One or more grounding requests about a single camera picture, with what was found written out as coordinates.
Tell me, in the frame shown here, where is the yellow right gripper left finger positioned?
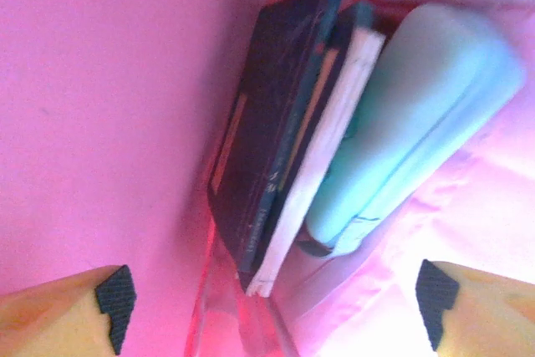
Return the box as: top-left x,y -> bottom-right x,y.
0,264 -> 137,357

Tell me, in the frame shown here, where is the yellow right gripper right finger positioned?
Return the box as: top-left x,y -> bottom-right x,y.
415,259 -> 535,357

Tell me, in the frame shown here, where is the pink backpack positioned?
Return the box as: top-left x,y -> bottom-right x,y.
0,0 -> 535,357

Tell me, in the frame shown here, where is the pale green pencil case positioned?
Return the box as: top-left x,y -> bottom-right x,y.
298,2 -> 528,258

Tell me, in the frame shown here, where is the yellow book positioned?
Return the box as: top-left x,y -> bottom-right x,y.
278,49 -> 340,191

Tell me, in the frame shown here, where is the navy book with gold title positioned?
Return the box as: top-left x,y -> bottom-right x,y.
206,0 -> 348,287

